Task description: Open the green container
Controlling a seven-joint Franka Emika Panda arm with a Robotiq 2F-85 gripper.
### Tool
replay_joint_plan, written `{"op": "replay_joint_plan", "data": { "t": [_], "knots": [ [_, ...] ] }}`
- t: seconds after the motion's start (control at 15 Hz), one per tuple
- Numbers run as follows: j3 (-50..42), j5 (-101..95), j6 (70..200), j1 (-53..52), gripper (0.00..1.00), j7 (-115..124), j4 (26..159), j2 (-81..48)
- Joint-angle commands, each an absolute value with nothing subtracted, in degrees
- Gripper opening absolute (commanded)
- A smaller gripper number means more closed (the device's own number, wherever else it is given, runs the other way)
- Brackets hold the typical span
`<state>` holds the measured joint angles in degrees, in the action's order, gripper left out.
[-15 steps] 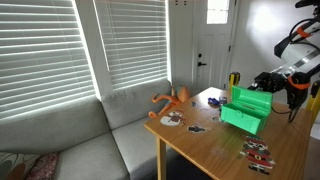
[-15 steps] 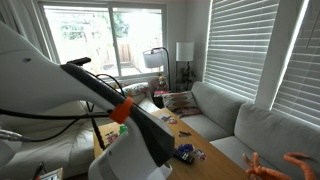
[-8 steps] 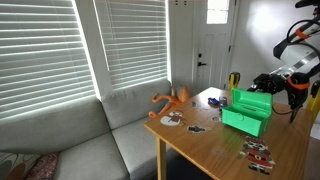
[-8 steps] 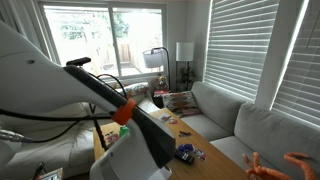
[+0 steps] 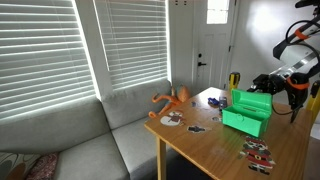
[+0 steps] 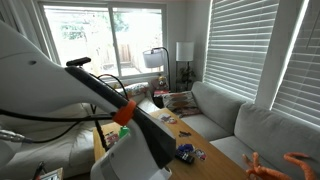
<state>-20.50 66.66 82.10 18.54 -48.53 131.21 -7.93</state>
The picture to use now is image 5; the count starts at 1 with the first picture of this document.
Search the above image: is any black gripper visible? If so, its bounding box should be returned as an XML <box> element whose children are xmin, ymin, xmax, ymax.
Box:
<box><xmin>247</xmin><ymin>73</ymin><xmax>288</xmax><ymax>97</ymax></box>

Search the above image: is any green plastic container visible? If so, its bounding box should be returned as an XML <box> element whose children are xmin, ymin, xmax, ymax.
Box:
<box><xmin>222</xmin><ymin>88</ymin><xmax>274</xmax><ymax>138</ymax></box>

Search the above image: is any yellow black stand leg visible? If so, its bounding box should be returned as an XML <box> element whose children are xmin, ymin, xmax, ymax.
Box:
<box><xmin>305</xmin><ymin>79</ymin><xmax>320</xmax><ymax>122</ymax></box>
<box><xmin>228</xmin><ymin>71</ymin><xmax>241</xmax><ymax>93</ymax></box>

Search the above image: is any white entry door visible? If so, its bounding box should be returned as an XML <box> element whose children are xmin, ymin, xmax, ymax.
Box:
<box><xmin>192</xmin><ymin>0</ymin><xmax>238</xmax><ymax>96</ymax></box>

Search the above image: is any large Santa sticker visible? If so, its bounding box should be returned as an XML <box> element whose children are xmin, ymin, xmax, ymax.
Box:
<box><xmin>239</xmin><ymin>135</ymin><xmax>277</xmax><ymax>176</ymax></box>

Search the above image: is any small dark sticker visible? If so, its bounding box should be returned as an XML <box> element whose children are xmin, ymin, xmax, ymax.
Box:
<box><xmin>186</xmin><ymin>124</ymin><xmax>207</xmax><ymax>134</ymax></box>

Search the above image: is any orange octopus plush toy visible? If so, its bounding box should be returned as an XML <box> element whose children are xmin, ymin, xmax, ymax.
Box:
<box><xmin>148</xmin><ymin>84</ymin><xmax>192</xmax><ymax>120</ymax></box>

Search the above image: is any white snowman sticker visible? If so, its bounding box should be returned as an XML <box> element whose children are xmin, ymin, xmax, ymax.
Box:
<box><xmin>159</xmin><ymin>110</ymin><xmax>186</xmax><ymax>128</ymax></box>

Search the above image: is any wooden table leg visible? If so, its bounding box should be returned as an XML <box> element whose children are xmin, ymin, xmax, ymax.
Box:
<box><xmin>156</xmin><ymin>135</ymin><xmax>168</xmax><ymax>180</ymax></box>

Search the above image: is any narrow white window blind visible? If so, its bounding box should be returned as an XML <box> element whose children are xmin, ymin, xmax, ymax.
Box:
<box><xmin>94</xmin><ymin>0</ymin><xmax>169</xmax><ymax>90</ymax></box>

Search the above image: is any gray sofa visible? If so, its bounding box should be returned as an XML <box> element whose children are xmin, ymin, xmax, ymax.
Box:
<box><xmin>0</xmin><ymin>78</ymin><xmax>188</xmax><ymax>180</ymax></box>

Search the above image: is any wide white window blind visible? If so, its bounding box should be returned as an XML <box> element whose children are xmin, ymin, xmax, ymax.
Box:
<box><xmin>0</xmin><ymin>0</ymin><xmax>98</xmax><ymax>121</ymax></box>

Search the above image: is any patterned throw pillow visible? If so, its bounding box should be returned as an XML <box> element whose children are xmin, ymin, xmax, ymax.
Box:
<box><xmin>0</xmin><ymin>151</ymin><xmax>60</xmax><ymax>180</ymax></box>

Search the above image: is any orange strap on camera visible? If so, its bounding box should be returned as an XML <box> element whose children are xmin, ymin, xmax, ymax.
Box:
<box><xmin>285</xmin><ymin>77</ymin><xmax>311</xmax><ymax>91</ymax></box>

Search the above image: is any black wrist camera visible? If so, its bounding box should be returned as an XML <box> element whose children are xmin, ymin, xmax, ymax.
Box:
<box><xmin>284</xmin><ymin>72</ymin><xmax>311</xmax><ymax>113</ymax></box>

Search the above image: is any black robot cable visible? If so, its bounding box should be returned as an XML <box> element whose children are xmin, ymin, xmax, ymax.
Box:
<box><xmin>271</xmin><ymin>19</ymin><xmax>320</xmax><ymax>124</ymax></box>

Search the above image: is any orange strap on arm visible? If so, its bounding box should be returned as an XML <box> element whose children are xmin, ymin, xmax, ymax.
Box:
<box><xmin>294</xmin><ymin>28</ymin><xmax>310</xmax><ymax>41</ymax></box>

